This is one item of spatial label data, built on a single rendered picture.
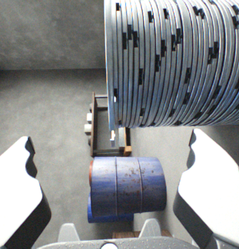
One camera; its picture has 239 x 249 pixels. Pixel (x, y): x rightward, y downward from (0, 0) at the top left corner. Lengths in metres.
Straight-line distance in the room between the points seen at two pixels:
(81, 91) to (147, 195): 4.03
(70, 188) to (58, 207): 0.47
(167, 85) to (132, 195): 0.81
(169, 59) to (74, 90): 4.50
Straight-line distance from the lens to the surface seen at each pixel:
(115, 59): 0.24
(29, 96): 5.14
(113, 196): 0.97
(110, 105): 0.17
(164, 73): 0.26
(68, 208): 3.95
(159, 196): 1.03
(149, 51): 0.25
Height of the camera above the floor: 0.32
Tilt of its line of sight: 2 degrees down
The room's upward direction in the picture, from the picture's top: 92 degrees counter-clockwise
